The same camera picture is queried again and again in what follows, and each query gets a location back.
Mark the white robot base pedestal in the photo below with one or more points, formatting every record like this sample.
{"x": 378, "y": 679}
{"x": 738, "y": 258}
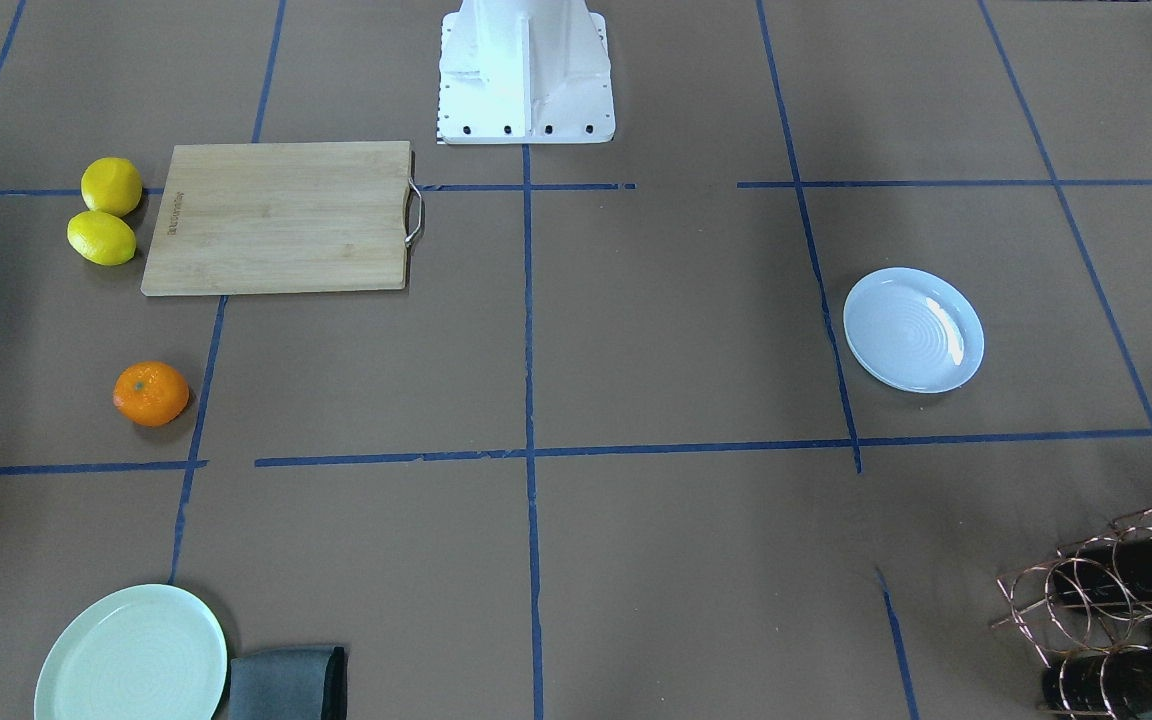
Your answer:
{"x": 524, "y": 72}

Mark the light green plate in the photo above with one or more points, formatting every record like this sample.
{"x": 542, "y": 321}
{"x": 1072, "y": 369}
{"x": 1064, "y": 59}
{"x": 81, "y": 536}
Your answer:
{"x": 149, "y": 651}

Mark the light blue plate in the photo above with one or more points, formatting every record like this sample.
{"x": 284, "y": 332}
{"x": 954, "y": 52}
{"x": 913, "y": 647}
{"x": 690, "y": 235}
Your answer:
{"x": 913, "y": 331}

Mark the dark green wine bottle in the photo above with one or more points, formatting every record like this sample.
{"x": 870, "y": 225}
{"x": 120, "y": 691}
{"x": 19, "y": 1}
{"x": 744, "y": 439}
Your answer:
{"x": 1113, "y": 578}
{"x": 1117, "y": 684}

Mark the wooden cutting board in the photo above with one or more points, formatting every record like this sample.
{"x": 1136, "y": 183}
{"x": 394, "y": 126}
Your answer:
{"x": 311, "y": 217}

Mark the orange fruit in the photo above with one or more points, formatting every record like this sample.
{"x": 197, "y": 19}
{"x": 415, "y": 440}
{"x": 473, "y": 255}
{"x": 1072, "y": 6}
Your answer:
{"x": 151, "y": 394}

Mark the dark grey folded cloth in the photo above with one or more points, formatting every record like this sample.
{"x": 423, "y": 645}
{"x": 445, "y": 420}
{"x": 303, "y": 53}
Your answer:
{"x": 293, "y": 682}

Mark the yellow lemon lower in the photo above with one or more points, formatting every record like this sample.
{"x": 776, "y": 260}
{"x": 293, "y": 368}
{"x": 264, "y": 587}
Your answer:
{"x": 101, "y": 238}

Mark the copper wire bottle rack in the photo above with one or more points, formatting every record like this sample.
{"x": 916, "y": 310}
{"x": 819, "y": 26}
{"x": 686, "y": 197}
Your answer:
{"x": 1086, "y": 611}

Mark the yellow lemon upper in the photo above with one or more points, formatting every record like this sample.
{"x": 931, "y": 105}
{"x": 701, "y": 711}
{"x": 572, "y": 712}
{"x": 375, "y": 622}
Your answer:
{"x": 112, "y": 185}

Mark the yellow lemon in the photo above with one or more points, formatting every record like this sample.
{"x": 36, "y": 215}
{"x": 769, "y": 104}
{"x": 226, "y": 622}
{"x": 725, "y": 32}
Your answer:
{"x": 112, "y": 185}
{"x": 101, "y": 238}

